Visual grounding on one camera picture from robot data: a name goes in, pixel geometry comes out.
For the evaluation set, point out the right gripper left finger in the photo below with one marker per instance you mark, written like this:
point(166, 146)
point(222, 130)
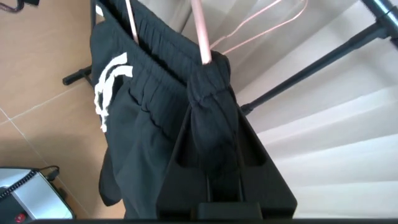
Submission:
point(177, 186)

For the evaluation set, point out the black clothes rack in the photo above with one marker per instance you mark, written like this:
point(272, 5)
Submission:
point(311, 68)

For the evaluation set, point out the black shorts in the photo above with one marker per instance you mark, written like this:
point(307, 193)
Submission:
point(140, 124)

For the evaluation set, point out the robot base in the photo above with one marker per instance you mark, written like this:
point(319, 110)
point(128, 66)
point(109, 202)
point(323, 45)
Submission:
point(37, 199)

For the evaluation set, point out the pink clothes hanger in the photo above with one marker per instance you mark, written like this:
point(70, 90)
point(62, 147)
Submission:
point(264, 29)
point(201, 31)

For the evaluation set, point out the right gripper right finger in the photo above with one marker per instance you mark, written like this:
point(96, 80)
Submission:
point(267, 186)

